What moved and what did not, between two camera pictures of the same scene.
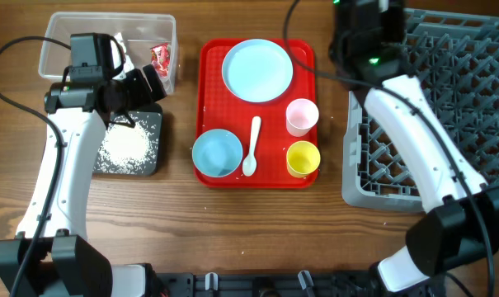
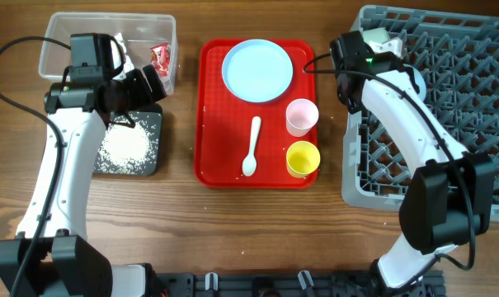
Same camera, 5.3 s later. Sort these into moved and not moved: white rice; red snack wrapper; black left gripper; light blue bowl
Moved: light blue bowl
Not moved: red snack wrapper; black left gripper; white rice
